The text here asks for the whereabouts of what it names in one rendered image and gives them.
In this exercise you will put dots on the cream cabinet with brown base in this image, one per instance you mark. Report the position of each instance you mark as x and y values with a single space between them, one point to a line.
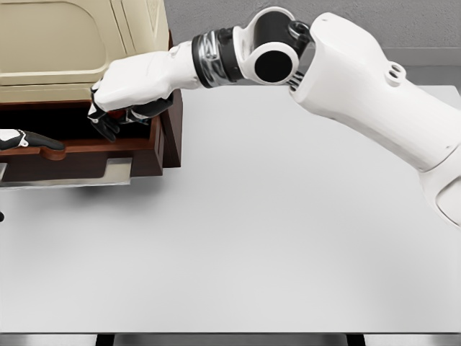
54 43

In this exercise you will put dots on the brown wooden cabinet drawer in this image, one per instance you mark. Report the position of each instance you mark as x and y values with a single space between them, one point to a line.
83 162

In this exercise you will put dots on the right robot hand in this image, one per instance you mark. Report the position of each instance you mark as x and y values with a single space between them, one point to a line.
129 81

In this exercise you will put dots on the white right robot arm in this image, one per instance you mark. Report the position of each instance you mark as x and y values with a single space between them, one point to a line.
360 90

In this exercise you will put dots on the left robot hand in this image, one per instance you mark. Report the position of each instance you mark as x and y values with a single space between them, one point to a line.
39 141

